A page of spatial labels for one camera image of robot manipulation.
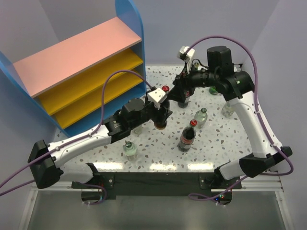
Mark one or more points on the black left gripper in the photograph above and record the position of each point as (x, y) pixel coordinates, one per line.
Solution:
(156, 111)

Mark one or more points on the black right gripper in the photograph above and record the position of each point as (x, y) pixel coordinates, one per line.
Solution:
(184, 78)

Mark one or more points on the clear soda bottle shelved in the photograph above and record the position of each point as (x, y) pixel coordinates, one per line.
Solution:
(138, 130)

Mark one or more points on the clear soda bottle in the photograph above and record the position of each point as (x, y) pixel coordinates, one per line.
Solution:
(130, 150)
(227, 111)
(201, 117)

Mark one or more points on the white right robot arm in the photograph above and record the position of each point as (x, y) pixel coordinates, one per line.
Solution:
(239, 91)

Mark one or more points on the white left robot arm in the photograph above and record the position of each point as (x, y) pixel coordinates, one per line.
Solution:
(45, 160)

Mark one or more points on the blue shelf with coloured boards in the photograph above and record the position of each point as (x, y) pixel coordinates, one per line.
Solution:
(89, 75)

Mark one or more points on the cola bottle under right gripper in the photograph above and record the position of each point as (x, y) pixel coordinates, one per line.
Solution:
(184, 94)

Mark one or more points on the green glass bottle left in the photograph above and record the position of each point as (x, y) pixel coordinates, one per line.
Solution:
(194, 66)

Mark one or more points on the green glass bottle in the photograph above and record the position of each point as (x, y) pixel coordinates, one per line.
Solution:
(194, 66)
(213, 91)

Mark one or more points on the green glass bottle right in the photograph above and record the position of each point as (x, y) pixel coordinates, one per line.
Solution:
(213, 91)

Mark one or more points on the cola bottle front centre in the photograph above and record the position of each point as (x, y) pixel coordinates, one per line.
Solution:
(187, 136)

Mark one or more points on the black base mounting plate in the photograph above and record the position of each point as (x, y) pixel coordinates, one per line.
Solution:
(156, 184)

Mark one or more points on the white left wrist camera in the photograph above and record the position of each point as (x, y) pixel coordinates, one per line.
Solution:
(157, 96)

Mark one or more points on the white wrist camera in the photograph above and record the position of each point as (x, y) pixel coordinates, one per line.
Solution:
(157, 96)
(186, 54)

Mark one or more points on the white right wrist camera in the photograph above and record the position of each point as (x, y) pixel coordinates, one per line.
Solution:
(186, 54)

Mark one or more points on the aluminium rail frame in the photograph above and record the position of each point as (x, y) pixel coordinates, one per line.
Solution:
(256, 206)

